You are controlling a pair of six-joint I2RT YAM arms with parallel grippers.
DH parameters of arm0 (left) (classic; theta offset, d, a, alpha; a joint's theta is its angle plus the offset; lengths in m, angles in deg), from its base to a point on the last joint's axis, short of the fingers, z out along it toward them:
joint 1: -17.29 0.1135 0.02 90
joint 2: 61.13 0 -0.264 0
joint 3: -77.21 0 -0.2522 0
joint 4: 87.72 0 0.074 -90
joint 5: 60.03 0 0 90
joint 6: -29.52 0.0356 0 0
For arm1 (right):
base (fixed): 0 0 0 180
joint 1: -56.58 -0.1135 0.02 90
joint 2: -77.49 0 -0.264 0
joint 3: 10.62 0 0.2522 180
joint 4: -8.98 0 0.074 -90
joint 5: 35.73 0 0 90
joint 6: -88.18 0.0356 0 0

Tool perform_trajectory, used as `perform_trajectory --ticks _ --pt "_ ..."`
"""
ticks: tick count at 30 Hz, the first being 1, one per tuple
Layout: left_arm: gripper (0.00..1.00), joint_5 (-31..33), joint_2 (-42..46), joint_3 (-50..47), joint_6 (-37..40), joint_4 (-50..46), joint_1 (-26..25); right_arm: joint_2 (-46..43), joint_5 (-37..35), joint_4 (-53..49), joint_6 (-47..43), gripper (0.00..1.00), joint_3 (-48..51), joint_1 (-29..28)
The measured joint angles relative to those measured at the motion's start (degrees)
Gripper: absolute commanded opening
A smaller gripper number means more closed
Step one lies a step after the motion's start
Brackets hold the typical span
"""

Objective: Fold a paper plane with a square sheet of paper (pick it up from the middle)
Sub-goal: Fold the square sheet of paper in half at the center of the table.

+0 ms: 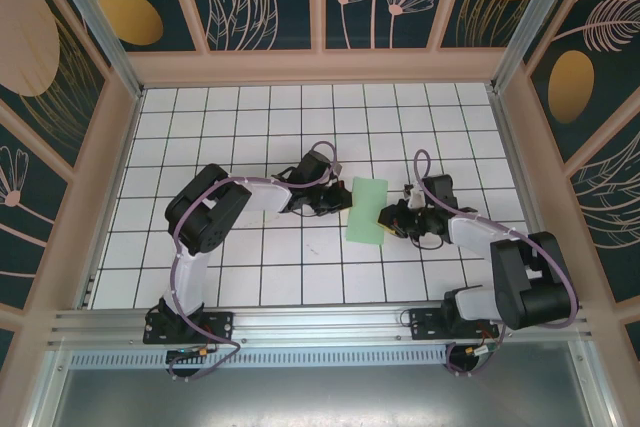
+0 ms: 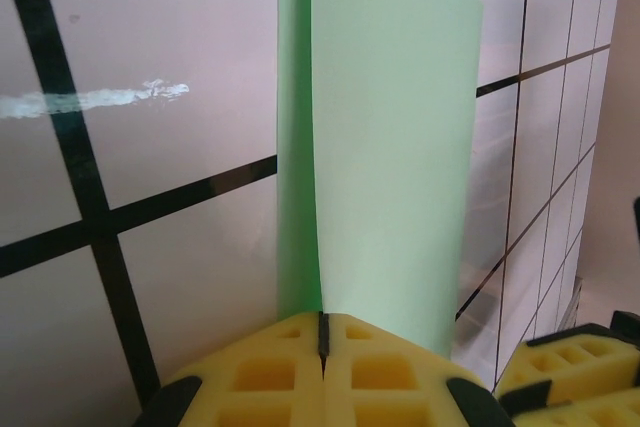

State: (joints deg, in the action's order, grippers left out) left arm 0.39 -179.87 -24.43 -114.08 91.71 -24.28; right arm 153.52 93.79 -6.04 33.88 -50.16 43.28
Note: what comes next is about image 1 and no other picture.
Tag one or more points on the green paper sheet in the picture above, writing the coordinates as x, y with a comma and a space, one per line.
367, 207

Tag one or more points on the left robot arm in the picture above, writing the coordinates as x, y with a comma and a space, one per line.
190, 277

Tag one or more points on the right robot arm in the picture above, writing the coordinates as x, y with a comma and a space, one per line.
475, 232

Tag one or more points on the grey metal sheet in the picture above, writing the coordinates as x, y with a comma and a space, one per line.
320, 397

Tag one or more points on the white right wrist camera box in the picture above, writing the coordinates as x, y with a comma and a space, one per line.
415, 199

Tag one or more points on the aluminium table side rail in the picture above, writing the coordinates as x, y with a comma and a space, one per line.
91, 281
511, 147

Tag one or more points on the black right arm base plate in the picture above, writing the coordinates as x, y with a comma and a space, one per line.
425, 327

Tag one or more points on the aluminium mounting rail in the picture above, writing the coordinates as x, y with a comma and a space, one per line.
320, 327

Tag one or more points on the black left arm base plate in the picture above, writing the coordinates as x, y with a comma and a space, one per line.
220, 327

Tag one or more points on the aluminium frame post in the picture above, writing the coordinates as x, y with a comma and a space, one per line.
92, 22
537, 22

